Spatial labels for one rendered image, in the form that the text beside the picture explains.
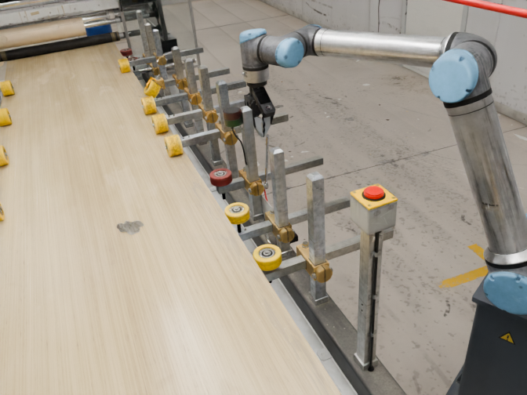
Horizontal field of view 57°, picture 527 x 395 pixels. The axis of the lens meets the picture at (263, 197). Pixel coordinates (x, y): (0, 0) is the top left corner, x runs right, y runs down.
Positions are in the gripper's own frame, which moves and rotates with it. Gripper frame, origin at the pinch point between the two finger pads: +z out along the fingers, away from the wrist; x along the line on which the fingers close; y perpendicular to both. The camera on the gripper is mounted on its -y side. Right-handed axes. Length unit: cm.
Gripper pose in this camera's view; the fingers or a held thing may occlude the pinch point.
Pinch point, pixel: (263, 135)
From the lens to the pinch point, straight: 178.5
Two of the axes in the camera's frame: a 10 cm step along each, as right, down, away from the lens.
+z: 0.8, 8.4, 5.4
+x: -9.2, 2.7, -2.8
